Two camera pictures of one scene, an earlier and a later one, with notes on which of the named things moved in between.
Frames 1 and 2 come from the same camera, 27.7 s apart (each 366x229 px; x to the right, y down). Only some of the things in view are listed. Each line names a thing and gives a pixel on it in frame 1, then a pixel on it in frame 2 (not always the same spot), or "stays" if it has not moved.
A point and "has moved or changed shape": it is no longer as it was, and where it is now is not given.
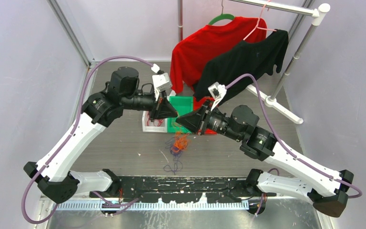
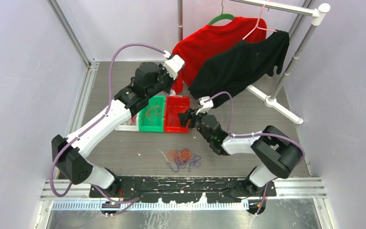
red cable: [157, 122] to [132, 119]
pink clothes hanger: [257, 26] stays
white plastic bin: [157, 125] to [131, 124]
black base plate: [178, 188] stays
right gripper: [198, 119] stays
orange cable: [180, 142] has moved or changed shape
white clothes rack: [320, 12] stays
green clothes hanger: [221, 16] stays
